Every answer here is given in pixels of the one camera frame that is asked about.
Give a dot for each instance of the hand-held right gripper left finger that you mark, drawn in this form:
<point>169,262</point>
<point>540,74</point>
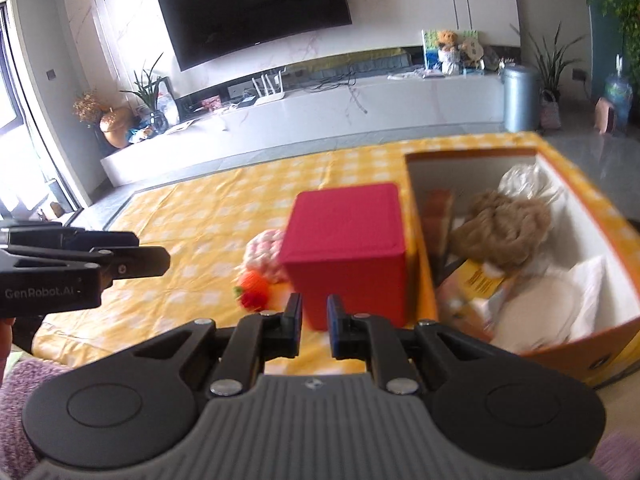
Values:
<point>297,312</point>

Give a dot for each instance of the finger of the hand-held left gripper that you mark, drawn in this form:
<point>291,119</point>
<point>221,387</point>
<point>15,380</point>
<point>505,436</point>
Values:
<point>142,261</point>
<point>110,240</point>

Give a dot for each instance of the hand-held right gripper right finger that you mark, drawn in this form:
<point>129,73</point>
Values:
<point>333,321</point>

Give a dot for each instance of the orange red knitted toy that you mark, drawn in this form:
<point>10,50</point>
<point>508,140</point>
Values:
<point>252,290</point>

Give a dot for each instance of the pink knitted toy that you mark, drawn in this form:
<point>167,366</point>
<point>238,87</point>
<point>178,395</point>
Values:
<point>265,255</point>

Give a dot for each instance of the colourful printed packet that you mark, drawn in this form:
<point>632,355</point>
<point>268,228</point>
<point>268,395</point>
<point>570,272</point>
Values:
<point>480,281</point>

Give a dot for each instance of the orange cardboard box white inside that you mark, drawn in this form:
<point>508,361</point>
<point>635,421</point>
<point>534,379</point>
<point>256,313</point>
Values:
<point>580,215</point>

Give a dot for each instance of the person's left hand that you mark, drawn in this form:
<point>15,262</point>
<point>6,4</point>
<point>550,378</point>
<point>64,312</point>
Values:
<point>5,342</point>

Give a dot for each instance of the red square box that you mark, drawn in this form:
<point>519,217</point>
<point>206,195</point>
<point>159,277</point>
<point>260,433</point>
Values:
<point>345,260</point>

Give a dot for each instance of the yellow checkered cloth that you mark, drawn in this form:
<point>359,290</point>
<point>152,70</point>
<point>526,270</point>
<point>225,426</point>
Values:
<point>200,210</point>

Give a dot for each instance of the purple fuzzy towel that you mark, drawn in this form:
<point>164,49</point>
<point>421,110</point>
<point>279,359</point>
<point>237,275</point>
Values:
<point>25,400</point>

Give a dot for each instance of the small colourful figurine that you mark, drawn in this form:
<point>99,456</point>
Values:
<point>140,133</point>

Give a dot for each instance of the orange gourd vase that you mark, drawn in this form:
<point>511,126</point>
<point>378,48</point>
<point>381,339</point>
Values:
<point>116,129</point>

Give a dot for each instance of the glass balcony door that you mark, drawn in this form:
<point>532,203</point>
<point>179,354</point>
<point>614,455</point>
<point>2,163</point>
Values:
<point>30,135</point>

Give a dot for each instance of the white paper sheet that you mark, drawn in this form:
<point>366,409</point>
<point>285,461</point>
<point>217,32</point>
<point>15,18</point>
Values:
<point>183,127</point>

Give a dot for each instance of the dried flower bunch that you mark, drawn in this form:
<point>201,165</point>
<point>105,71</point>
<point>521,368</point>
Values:
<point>89,106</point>

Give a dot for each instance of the green plant in glass vase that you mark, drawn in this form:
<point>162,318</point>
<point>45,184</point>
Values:
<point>150,95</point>

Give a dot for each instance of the pink card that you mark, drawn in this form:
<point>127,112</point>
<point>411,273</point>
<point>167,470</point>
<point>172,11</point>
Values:
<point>212,103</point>

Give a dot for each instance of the long white TV cabinet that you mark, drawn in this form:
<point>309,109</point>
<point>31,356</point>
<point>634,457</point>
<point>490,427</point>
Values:
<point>300,125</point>

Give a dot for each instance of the white router with antennas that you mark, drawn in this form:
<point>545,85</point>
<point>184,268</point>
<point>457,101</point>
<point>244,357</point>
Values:
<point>269,94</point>

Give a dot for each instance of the black flat television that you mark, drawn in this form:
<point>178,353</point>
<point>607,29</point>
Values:
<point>250,10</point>

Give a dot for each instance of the grey round trash can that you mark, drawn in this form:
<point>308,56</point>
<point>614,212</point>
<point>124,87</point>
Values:
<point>521,100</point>

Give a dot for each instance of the brown teddy bear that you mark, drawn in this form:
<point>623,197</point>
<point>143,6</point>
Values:
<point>448,50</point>

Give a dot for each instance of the beige plush ornament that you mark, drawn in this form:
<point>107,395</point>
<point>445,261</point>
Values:
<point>472,51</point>

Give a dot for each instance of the long-leaf plant in woven pot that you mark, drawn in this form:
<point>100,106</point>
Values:
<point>550,75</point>

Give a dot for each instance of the pink stool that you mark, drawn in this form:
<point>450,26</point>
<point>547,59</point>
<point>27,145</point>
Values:
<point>606,116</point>

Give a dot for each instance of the blue water jug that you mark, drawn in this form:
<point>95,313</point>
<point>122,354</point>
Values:
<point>618,92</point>

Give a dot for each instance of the hanging green vine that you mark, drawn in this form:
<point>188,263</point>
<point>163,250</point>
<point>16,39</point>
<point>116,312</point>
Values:
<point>622,10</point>

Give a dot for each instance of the colourful picture frame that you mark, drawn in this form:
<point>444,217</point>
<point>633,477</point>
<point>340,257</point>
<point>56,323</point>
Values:
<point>429,50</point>

